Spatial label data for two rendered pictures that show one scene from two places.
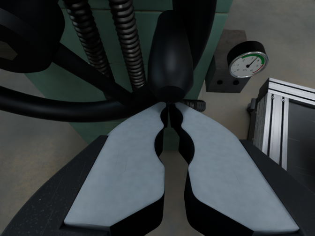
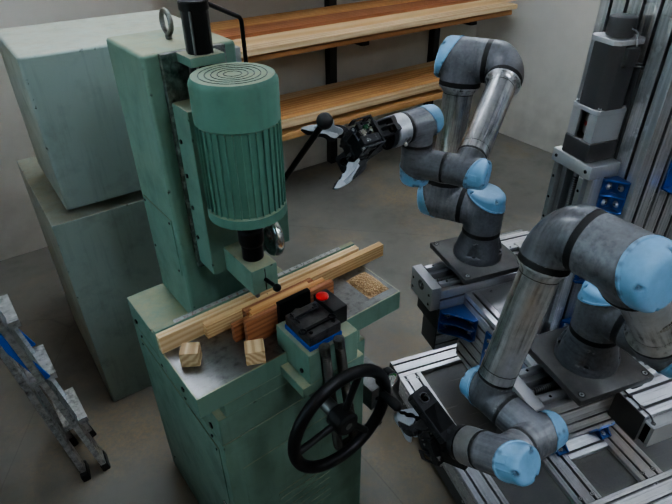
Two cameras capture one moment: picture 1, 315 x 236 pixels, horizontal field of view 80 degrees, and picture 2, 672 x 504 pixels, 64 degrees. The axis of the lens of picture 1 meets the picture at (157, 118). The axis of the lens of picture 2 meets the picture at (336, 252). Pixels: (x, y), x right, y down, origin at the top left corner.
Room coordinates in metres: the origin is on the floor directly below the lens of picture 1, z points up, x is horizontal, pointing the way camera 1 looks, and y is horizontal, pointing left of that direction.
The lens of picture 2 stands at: (-0.50, 0.61, 1.81)
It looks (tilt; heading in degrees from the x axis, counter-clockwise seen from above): 34 degrees down; 322
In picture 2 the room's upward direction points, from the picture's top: straight up
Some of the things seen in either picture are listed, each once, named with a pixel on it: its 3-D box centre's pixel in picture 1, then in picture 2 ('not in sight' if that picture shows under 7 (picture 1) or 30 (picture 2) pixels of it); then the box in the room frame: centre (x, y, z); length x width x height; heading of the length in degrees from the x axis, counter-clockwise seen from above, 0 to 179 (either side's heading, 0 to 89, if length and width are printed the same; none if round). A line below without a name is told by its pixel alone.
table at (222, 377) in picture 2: not in sight; (297, 335); (0.36, 0.07, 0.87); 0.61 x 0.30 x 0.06; 90
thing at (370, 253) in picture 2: not in sight; (302, 285); (0.46, -0.03, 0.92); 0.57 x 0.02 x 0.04; 90
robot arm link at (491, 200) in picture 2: not in sight; (482, 207); (0.37, -0.64, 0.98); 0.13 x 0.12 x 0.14; 24
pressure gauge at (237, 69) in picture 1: (243, 62); (385, 380); (0.25, -0.15, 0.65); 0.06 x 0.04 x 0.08; 90
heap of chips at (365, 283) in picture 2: not in sight; (367, 282); (0.38, -0.18, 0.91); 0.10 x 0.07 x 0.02; 0
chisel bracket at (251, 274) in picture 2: not in sight; (251, 267); (0.48, 0.11, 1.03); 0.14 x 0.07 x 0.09; 0
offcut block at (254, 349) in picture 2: not in sight; (254, 351); (0.33, 0.20, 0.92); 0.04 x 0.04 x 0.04; 64
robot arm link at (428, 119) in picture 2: not in sight; (418, 124); (0.36, -0.32, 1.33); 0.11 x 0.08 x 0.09; 90
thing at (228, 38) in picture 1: (226, 62); (369, 382); (0.32, -0.15, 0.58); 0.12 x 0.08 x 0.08; 0
